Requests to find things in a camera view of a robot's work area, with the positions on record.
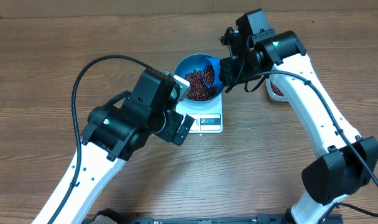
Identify blue plastic measuring scoop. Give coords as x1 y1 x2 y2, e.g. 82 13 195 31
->
201 57 223 88

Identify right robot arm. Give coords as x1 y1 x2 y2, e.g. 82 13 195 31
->
218 9 378 223

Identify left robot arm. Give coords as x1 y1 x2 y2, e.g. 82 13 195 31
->
34 68 194 223

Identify white digital kitchen scale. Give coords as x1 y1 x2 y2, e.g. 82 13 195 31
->
175 94 223 134

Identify blue metal bowl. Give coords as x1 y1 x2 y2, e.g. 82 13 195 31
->
174 54 224 99

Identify red beans in bowl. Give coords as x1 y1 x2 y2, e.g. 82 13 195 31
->
185 70 216 101

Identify clear plastic container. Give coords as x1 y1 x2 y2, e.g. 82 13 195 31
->
266 78 288 103

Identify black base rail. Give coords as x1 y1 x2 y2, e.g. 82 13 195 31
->
83 207 344 224

